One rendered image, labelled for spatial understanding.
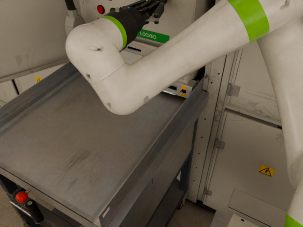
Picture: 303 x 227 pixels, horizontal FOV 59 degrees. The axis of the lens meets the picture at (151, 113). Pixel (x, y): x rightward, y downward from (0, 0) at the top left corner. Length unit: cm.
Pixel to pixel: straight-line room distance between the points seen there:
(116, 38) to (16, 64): 78
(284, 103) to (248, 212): 95
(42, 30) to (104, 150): 66
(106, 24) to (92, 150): 44
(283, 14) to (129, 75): 34
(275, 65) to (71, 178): 65
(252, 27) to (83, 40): 35
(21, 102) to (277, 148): 102
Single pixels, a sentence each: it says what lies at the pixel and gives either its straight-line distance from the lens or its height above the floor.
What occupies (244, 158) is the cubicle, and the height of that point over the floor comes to 57.
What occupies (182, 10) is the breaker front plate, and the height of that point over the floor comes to 120.
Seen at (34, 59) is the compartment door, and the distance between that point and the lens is 138.
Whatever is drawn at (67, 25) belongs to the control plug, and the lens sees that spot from 112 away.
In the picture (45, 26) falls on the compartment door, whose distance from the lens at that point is 134.
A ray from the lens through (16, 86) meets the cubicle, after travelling 219.
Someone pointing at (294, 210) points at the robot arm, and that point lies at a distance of 61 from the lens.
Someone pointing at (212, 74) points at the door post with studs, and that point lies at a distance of 110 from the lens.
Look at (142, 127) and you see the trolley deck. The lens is 97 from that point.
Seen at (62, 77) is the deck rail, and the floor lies 87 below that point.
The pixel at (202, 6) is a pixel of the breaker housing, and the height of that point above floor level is 120.
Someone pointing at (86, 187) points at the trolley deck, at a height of 85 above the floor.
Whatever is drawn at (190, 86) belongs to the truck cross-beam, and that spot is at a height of 93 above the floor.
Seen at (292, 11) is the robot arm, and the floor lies 132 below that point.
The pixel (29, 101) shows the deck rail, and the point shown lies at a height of 86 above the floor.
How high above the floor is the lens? 153
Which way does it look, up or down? 42 degrees down
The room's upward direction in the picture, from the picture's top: straight up
